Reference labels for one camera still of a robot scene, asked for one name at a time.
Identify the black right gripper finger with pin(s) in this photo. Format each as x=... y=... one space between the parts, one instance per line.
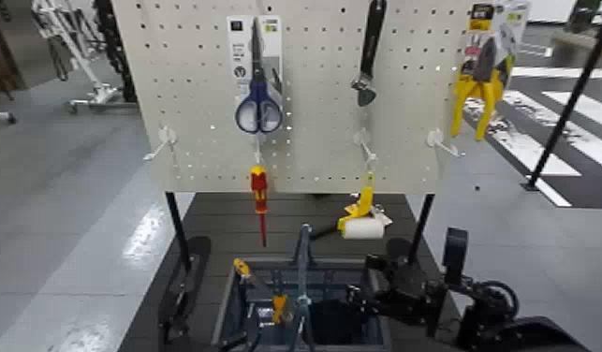
x=372 y=301
x=379 y=268

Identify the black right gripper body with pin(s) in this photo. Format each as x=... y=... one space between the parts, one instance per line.
x=416 y=295

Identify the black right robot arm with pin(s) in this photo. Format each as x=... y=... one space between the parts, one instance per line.
x=526 y=339

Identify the grey blue plastic crate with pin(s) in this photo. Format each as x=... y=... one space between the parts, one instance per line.
x=325 y=285

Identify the grey metal bar clamp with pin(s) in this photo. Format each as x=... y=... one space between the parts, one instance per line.
x=303 y=275

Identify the white pegboard hook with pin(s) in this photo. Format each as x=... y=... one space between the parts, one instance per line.
x=165 y=135
x=364 y=142
x=435 y=138
x=256 y=152

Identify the red yellow screwdriver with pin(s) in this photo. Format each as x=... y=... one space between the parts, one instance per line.
x=258 y=187

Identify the white perforated pegboard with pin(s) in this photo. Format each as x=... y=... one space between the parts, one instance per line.
x=320 y=73

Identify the black slanted pole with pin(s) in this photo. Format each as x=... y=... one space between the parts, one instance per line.
x=566 y=113

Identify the grey concrete block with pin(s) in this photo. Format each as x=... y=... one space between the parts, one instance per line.
x=576 y=46

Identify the white wheeled cart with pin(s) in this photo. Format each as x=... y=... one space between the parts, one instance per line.
x=101 y=93

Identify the black rack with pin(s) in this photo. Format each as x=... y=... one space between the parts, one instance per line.
x=114 y=49

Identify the grey caster leg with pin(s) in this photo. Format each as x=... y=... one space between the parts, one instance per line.
x=0 y=117

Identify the brown wooden furniture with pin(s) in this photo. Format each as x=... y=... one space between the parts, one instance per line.
x=0 y=59

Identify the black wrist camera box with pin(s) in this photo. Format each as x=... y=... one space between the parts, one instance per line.
x=455 y=255

